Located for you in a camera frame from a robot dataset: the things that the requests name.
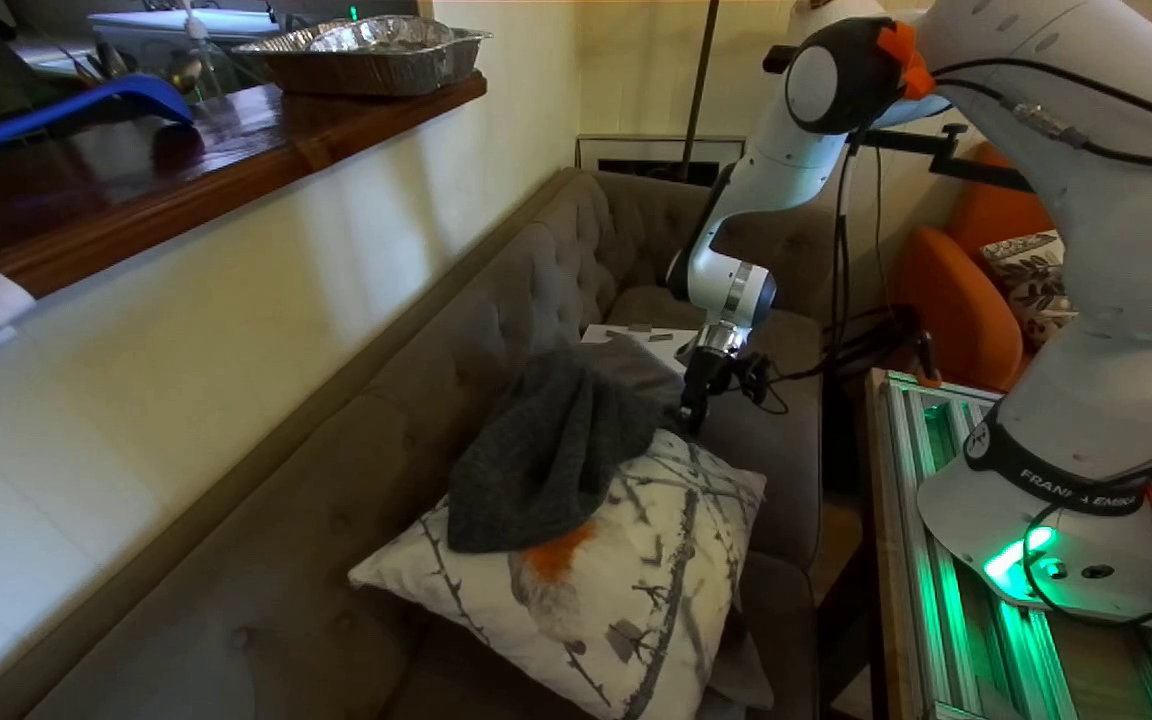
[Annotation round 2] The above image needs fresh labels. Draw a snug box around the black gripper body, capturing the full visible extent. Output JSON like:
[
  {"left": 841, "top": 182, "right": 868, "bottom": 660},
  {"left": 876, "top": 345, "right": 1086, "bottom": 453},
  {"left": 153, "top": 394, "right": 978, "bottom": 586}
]
[{"left": 684, "top": 320, "right": 768, "bottom": 406}]

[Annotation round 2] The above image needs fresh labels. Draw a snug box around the dark grey towel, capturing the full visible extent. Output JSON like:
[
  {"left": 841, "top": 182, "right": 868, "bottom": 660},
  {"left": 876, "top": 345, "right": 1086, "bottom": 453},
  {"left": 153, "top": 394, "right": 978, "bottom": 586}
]
[{"left": 449, "top": 338, "right": 677, "bottom": 551}]

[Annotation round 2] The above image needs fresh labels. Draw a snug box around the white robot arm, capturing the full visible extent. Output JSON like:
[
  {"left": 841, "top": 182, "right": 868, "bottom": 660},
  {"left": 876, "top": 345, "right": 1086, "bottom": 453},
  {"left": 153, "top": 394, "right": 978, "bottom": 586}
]
[{"left": 670, "top": 0, "right": 1152, "bottom": 623}]

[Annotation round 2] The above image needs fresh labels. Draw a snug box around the white bird print pillow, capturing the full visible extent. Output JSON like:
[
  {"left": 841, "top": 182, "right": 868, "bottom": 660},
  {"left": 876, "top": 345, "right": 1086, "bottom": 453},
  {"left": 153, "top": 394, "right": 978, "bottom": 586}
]
[{"left": 347, "top": 431, "right": 764, "bottom": 720}]

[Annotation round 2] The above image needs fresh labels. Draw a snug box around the white paper on sofa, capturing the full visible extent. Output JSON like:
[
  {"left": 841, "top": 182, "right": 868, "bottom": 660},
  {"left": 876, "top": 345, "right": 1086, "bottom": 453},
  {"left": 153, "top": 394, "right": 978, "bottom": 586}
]
[{"left": 581, "top": 324, "right": 694, "bottom": 370}]

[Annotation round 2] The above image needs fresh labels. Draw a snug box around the orange armchair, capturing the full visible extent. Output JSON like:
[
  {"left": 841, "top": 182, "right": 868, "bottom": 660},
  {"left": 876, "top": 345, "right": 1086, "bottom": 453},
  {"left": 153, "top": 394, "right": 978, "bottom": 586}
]
[{"left": 886, "top": 182, "right": 1048, "bottom": 391}]

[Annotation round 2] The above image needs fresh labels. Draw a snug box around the floral cushion on armchair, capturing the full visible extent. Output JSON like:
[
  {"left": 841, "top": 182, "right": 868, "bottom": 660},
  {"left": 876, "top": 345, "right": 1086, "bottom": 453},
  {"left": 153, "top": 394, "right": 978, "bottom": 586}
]
[{"left": 978, "top": 229, "right": 1077, "bottom": 351}]

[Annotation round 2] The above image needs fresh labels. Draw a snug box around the aluminium foil tray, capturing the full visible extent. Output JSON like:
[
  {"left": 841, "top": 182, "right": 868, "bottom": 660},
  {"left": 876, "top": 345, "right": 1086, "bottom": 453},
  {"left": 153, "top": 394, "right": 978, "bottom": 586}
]
[{"left": 237, "top": 14, "right": 481, "bottom": 100}]

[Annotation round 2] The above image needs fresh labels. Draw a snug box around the grey tufted sofa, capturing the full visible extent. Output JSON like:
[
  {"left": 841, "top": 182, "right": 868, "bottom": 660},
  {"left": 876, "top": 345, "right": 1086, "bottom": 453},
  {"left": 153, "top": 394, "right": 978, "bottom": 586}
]
[{"left": 0, "top": 165, "right": 848, "bottom": 720}]

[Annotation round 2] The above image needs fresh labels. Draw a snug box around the wooden counter shelf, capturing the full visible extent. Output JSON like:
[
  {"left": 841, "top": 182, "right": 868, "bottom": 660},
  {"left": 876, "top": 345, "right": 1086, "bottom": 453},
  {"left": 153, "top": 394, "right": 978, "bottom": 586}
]
[{"left": 0, "top": 72, "right": 488, "bottom": 296}]

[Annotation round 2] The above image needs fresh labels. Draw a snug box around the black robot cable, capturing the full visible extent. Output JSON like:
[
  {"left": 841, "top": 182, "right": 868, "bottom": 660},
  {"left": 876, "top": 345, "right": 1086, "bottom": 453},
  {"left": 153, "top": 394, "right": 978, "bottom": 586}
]
[{"left": 760, "top": 144, "right": 953, "bottom": 404}]

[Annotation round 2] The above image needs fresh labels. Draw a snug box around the aluminium frame robot table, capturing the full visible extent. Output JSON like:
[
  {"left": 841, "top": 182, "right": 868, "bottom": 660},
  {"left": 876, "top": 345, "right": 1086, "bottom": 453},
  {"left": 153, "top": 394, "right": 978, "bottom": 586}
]
[{"left": 862, "top": 368, "right": 1152, "bottom": 720}]

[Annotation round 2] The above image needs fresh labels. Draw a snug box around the blue handled tool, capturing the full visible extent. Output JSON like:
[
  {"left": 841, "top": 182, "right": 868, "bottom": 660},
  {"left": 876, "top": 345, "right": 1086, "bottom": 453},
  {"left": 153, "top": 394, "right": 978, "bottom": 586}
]
[{"left": 0, "top": 72, "right": 192, "bottom": 144}]

